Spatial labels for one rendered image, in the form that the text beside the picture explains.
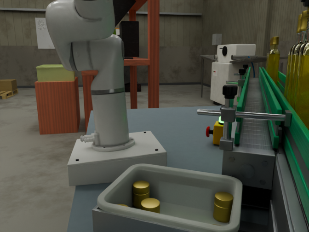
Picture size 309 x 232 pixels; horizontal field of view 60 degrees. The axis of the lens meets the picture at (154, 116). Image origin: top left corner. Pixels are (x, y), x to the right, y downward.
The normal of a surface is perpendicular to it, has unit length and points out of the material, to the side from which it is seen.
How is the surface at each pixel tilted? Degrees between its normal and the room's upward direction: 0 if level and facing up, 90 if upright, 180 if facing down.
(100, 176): 90
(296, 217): 0
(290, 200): 0
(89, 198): 0
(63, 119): 90
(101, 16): 129
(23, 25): 90
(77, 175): 90
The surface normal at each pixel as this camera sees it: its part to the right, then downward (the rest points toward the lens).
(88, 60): 0.11, 0.61
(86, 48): 0.07, 0.01
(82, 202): 0.00, -0.97
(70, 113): 0.22, 0.22
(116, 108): 0.51, 0.12
